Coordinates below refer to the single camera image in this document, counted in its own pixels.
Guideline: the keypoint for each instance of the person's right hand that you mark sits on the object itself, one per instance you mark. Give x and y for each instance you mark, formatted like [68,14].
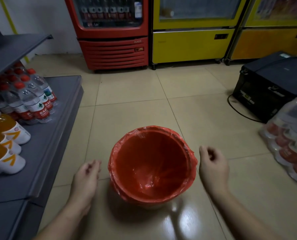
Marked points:
[214,174]

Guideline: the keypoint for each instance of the person's left hand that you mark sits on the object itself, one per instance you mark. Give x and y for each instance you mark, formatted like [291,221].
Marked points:
[84,184]

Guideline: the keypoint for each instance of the person's right thumb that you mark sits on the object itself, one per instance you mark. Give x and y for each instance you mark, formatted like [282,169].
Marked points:
[202,157]

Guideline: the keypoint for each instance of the person's left thumb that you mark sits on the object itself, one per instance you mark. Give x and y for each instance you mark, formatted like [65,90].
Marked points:
[97,169]

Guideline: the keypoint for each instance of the person's right forearm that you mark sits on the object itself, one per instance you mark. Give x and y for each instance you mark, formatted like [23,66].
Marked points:
[241,217]

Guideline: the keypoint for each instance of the person's left forearm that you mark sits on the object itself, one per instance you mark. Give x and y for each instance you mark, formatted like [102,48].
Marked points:
[63,223]

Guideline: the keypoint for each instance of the red plastic bin liner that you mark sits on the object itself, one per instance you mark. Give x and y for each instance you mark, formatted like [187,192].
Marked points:
[151,162]

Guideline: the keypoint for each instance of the grey metal shelf unit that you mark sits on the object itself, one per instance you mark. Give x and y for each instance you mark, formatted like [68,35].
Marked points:
[51,137]

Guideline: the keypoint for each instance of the red waste bin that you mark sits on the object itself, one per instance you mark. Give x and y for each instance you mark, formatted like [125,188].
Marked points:
[144,205]

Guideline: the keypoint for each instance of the shrink-wrapped pack of water bottles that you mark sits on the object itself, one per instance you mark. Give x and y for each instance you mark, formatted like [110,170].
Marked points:
[288,142]

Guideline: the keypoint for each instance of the orange juice bottle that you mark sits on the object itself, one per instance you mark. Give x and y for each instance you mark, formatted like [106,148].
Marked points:
[6,159]
[11,127]
[6,143]

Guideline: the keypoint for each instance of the group of red-capped water bottles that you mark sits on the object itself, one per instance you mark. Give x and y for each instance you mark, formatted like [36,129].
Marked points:
[31,99]

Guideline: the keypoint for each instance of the black box appliance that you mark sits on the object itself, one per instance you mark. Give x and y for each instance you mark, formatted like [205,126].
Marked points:
[273,79]

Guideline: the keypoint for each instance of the red drinks fridge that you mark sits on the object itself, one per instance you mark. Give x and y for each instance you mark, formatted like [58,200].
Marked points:
[113,47]

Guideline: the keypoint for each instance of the orange yellow display fridge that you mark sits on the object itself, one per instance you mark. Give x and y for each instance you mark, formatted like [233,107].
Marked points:
[268,42]

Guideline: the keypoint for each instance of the row of dark drink bottles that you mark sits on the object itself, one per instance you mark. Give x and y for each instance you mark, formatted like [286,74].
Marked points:
[104,11]

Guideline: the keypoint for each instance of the white drink bottle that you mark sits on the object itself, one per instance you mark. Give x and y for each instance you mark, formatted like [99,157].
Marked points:
[138,9]

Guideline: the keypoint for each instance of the yellow wall pipe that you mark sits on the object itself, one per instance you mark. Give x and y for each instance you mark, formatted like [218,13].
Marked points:
[9,18]

